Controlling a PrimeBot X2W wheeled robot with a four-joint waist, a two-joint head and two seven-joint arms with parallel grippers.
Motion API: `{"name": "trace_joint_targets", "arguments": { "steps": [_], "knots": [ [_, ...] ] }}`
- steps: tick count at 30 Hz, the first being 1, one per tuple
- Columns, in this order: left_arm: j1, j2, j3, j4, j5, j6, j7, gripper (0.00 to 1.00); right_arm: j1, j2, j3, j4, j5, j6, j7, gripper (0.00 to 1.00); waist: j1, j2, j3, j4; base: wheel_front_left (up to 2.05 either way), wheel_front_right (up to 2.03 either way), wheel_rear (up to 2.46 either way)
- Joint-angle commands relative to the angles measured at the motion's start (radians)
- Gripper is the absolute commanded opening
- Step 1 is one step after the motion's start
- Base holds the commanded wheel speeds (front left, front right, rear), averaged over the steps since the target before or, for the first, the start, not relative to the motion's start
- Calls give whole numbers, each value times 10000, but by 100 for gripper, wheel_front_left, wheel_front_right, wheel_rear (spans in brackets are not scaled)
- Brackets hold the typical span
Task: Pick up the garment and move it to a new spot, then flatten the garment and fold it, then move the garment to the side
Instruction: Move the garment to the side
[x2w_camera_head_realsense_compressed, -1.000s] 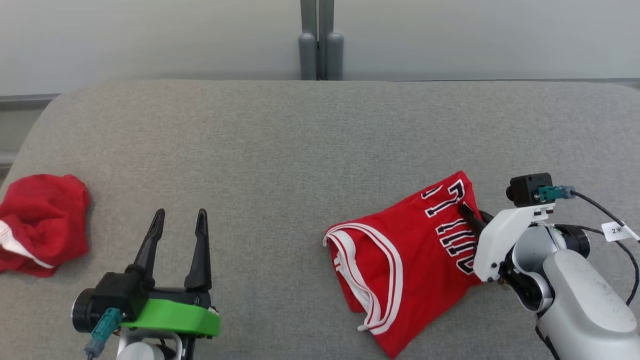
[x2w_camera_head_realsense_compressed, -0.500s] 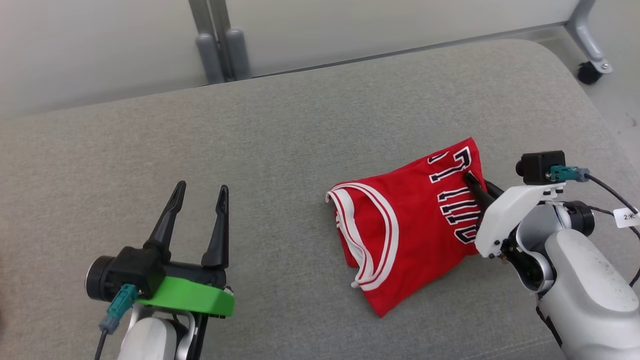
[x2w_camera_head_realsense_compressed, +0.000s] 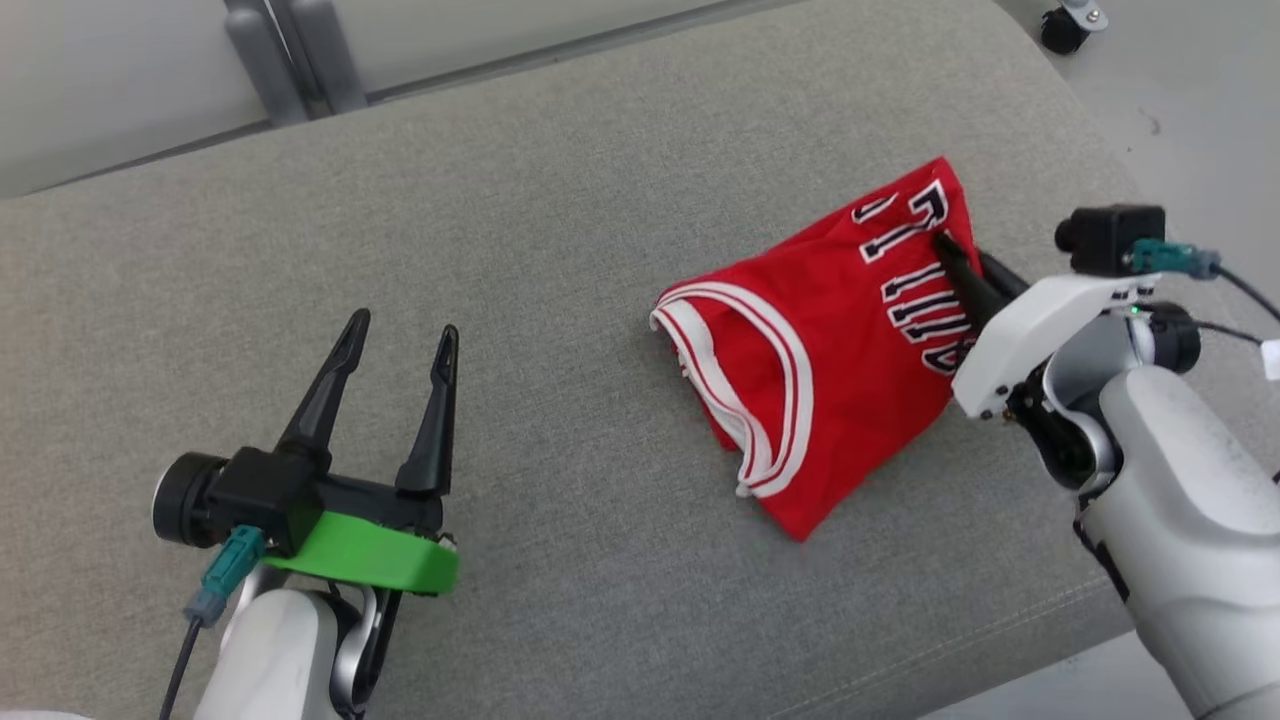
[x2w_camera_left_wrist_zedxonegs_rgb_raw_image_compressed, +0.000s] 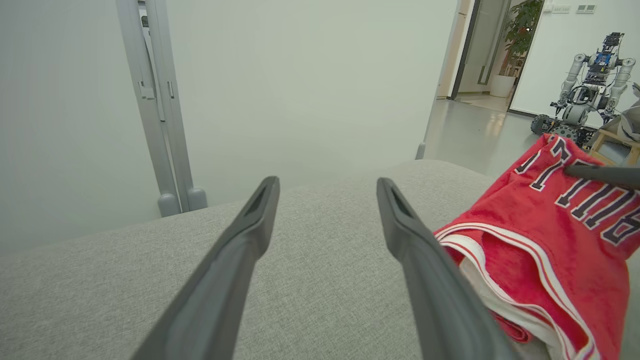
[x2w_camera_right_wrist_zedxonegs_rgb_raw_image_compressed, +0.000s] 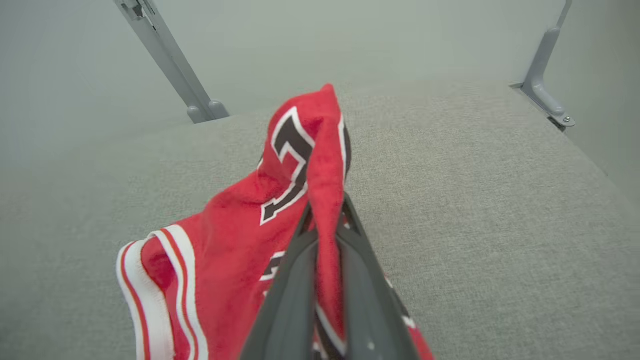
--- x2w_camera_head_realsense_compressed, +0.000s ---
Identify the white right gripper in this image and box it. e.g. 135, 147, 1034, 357
932, 232, 1161, 419

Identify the red basketball jersey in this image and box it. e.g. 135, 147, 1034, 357
650, 157, 986, 543

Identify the black caster wheel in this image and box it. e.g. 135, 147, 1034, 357
1040, 0, 1107, 56

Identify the thin black cable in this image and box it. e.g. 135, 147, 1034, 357
1190, 318, 1280, 347

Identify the grey double partition post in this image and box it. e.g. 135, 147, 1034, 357
222, 0, 367, 127

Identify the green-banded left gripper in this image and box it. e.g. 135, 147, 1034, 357
262, 308, 461, 597

